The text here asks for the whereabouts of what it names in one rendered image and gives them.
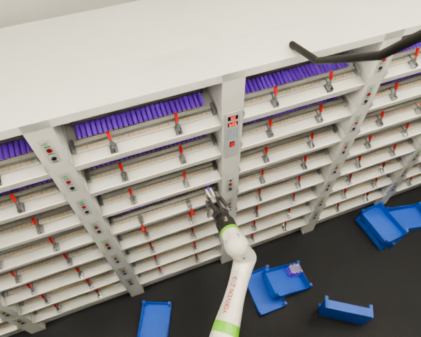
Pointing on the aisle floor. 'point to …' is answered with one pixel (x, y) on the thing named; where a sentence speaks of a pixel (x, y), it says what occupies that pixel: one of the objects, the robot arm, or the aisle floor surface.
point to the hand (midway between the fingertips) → (210, 194)
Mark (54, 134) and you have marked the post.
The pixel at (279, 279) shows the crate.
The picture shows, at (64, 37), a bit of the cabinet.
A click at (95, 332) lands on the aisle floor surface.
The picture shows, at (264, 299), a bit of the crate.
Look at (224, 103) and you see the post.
